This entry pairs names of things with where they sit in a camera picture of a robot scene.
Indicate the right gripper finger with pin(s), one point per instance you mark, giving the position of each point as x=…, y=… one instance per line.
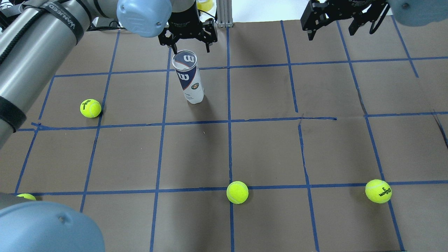
x=311, y=34
x=357, y=22

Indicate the yellow tape roll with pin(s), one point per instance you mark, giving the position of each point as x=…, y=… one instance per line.
x=205, y=5

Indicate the outer tennis ball with logo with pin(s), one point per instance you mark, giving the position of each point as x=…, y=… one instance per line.
x=90, y=108

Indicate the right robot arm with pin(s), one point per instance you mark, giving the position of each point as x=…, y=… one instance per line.
x=411, y=13

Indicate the clear tennis ball can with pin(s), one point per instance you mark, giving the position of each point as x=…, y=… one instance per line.
x=185, y=65

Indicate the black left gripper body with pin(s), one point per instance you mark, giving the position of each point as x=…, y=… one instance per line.
x=186, y=18

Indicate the tennis ball near base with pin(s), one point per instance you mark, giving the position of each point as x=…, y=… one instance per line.
x=27, y=196
x=378, y=191

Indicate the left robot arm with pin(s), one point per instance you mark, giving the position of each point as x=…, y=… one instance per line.
x=33, y=47

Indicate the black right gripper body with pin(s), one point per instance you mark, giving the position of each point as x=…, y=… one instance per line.
x=344, y=7

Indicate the middle tennis ball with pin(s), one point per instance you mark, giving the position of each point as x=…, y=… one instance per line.
x=237, y=192

